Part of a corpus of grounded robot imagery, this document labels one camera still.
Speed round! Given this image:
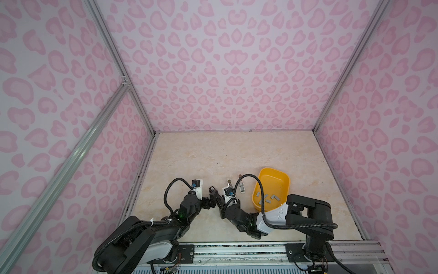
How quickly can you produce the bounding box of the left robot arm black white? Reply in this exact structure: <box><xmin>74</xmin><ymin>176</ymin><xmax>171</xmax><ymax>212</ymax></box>
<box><xmin>92</xmin><ymin>191</ymin><xmax>216</xmax><ymax>274</ymax></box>

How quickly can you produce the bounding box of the yellow plastic tray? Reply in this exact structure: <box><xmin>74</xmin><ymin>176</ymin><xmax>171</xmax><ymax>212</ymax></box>
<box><xmin>252</xmin><ymin>167</ymin><xmax>290</xmax><ymax>212</ymax></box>

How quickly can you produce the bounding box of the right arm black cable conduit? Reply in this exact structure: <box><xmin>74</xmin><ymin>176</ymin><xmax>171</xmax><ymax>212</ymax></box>
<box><xmin>233</xmin><ymin>174</ymin><xmax>357</xmax><ymax>274</ymax></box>

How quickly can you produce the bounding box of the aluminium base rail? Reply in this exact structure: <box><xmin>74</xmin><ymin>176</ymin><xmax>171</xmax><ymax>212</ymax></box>
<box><xmin>135</xmin><ymin>240</ymin><xmax>394</xmax><ymax>274</ymax></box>

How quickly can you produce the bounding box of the aluminium frame rail right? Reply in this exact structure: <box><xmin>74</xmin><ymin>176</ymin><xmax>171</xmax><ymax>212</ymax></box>
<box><xmin>313</xmin><ymin>0</ymin><xmax>392</xmax><ymax>136</ymax></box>

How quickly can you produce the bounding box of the black stapler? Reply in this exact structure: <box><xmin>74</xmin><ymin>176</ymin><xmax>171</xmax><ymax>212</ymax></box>
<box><xmin>209</xmin><ymin>186</ymin><xmax>217</xmax><ymax>208</ymax></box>

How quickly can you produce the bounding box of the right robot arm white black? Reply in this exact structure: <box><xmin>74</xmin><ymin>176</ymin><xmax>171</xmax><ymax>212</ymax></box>
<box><xmin>216</xmin><ymin>194</ymin><xmax>338</xmax><ymax>261</ymax></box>

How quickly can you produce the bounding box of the white pink stapler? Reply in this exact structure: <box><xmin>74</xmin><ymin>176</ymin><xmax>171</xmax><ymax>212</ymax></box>
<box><xmin>238</xmin><ymin>174</ymin><xmax>245</xmax><ymax>194</ymax></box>

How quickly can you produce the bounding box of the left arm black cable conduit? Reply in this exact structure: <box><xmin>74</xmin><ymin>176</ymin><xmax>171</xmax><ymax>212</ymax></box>
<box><xmin>91</xmin><ymin>177</ymin><xmax>196</xmax><ymax>273</ymax></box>

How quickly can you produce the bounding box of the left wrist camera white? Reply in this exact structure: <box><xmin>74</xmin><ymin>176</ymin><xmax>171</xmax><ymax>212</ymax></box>
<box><xmin>192</xmin><ymin>179</ymin><xmax>203</xmax><ymax>200</ymax></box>

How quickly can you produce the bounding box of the aluminium frame rail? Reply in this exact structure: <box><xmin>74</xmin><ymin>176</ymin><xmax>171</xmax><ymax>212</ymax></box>
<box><xmin>313</xmin><ymin>0</ymin><xmax>392</xmax><ymax>136</ymax></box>
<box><xmin>1</xmin><ymin>1</ymin><xmax>151</xmax><ymax>274</ymax></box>

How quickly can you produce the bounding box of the aluminium frame rail left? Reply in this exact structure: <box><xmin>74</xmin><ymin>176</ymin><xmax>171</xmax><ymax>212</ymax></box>
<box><xmin>1</xmin><ymin>1</ymin><xmax>151</xmax><ymax>274</ymax></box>

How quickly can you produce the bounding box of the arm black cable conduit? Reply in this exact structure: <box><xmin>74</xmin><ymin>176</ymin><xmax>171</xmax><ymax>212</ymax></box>
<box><xmin>233</xmin><ymin>174</ymin><xmax>357</xmax><ymax>274</ymax></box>
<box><xmin>91</xmin><ymin>177</ymin><xmax>196</xmax><ymax>273</ymax></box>

